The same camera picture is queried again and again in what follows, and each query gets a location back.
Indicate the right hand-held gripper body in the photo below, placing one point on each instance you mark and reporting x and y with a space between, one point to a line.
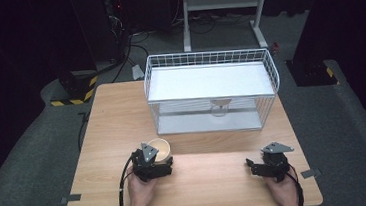
276 161

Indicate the grey tape strip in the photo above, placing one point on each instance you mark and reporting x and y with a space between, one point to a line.
311 173
70 198

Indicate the white metal stand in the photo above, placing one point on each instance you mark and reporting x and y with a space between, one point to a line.
185 22

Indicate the clear jar with white lid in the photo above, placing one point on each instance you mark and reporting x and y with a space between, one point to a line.
221 108

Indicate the cream ceramic cup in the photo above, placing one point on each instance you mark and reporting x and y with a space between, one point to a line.
161 148

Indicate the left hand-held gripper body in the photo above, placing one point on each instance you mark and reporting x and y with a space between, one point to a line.
146 164

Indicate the grey box on floor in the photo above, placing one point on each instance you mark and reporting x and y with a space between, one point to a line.
137 72

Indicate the small red object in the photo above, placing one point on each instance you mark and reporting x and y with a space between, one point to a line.
275 46

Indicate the black base with striped edge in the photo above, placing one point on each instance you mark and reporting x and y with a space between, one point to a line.
312 71
74 89

